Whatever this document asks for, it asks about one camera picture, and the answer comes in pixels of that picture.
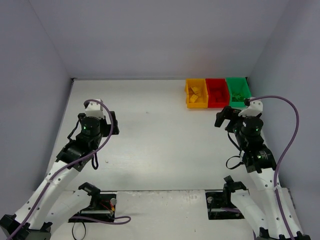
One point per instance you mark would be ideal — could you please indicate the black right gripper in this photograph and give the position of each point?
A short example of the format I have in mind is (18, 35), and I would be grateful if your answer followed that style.
(223, 117)

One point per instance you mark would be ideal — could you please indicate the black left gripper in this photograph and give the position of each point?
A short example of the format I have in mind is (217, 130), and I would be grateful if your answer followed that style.
(113, 124)

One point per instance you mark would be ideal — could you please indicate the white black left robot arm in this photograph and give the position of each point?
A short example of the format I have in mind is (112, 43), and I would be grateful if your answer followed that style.
(40, 217)

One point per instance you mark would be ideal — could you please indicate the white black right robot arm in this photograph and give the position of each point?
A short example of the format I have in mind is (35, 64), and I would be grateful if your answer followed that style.
(273, 219)

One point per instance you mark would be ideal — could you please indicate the red plastic bin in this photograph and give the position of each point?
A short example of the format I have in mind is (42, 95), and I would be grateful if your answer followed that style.
(218, 93)

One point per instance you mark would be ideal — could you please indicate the green plastic bin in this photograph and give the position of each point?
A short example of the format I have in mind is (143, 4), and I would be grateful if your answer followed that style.
(238, 91)

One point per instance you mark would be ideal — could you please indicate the yellow plastic bin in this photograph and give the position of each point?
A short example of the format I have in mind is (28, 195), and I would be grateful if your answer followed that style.
(197, 96)

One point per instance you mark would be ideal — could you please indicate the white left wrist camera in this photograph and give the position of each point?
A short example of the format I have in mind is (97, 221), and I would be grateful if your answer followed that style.
(94, 109)

